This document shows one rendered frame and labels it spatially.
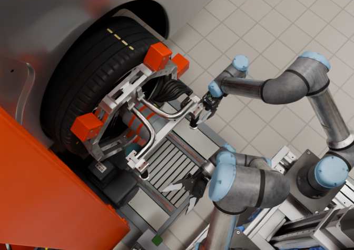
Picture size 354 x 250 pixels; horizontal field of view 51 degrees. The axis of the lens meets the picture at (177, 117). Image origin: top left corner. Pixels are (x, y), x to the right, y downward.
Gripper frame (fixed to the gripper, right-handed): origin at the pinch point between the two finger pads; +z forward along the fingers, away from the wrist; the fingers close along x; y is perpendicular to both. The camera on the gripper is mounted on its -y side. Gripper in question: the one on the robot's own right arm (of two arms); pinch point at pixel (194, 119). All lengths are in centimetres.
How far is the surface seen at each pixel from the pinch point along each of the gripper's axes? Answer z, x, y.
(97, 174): 48, -25, -40
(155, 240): 51, 23, -17
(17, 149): 57, 10, 119
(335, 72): -129, 36, -83
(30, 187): 60, 10, 106
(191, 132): -16, -10, -75
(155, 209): 37, 7, -75
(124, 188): 42, -10, -42
